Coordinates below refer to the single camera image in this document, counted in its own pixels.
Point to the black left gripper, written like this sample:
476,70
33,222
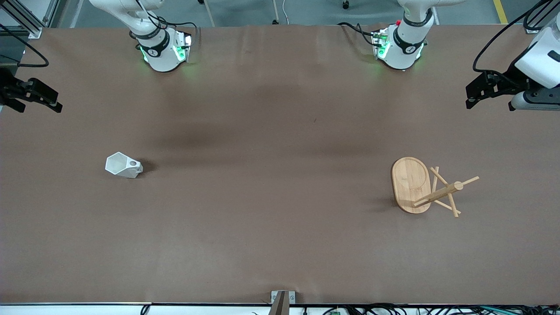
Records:
509,81

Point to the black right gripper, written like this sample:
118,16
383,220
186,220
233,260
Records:
8,87

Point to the white faceted cup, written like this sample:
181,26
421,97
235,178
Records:
119,165

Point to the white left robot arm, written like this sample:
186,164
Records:
404,48

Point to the wooden cup rack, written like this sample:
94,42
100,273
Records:
410,183

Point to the brown table cover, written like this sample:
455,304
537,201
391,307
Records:
262,197

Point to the aluminium frame profile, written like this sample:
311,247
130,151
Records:
536,24
26,19

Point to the grey metal camera bracket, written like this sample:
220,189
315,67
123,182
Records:
282,302

